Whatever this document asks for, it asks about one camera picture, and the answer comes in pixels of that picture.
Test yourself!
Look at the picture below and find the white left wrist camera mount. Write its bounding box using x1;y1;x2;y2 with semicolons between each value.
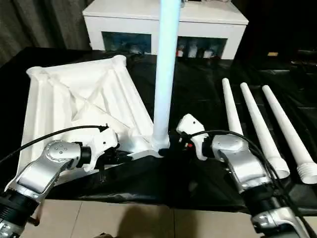
83;127;119;173

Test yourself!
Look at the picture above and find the white cabinet with glass doors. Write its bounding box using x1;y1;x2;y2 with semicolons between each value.
82;0;249;60

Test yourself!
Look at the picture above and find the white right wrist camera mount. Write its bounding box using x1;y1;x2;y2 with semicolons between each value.
176;113;213;161

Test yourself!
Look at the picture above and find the black mat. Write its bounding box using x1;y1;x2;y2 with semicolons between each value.
0;47;317;214

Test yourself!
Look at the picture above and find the grey curtain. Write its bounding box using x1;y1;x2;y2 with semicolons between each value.
0;0;90;65

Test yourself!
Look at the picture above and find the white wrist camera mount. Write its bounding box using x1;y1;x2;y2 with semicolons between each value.
83;127;119;173
176;113;213;161

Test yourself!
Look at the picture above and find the white plastic table leg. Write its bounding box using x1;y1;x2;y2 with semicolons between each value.
262;85;317;184
221;78;245;136
240;83;290;179
151;0;179;152

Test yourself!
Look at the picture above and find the white plastic table top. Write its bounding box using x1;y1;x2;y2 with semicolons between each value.
18;56;171;178

